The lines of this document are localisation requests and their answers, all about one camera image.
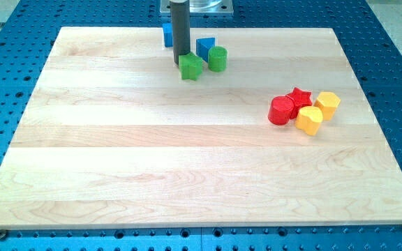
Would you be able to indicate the red star block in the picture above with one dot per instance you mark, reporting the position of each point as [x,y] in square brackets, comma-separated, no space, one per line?
[299,99]

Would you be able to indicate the blue triangle block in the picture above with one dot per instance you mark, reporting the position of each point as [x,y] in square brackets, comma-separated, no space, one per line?
[203,45]

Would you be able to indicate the light wooden board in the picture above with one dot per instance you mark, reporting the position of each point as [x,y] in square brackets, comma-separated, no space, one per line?
[112,137]

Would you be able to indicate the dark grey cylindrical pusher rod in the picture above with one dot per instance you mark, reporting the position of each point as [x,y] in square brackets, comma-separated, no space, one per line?
[180,20]

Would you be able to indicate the green cylinder block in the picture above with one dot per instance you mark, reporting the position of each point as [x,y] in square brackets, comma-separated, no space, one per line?
[217,59]

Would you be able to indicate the blue perforated metal table plate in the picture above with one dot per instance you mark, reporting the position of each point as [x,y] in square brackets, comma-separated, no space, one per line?
[31,30]

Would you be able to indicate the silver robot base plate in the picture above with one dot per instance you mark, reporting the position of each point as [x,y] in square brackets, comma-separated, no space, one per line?
[199,8]

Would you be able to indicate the green star block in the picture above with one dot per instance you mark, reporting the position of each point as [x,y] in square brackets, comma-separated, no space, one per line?
[190,66]

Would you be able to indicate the yellow heart block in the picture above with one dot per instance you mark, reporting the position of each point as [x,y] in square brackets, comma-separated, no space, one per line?
[309,119]

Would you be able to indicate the red cylinder block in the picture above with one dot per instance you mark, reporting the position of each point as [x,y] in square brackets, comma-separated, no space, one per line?
[280,110]

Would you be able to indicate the blue cube block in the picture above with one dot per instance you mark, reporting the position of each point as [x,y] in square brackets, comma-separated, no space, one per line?
[167,34]

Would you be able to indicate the yellow hexagon block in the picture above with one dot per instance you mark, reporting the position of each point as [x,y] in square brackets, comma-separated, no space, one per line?
[328,103]

